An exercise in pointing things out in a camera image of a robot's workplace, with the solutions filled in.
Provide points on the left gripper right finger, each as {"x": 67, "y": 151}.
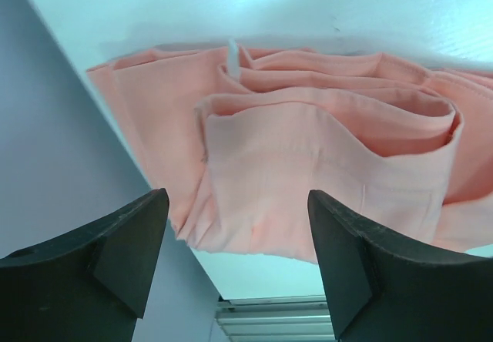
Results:
{"x": 381, "y": 285}

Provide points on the pink pleated skirt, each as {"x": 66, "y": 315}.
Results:
{"x": 239, "y": 138}

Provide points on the aluminium rail frame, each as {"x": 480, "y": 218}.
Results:
{"x": 276, "y": 319}

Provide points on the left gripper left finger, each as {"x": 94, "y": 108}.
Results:
{"x": 89, "y": 284}

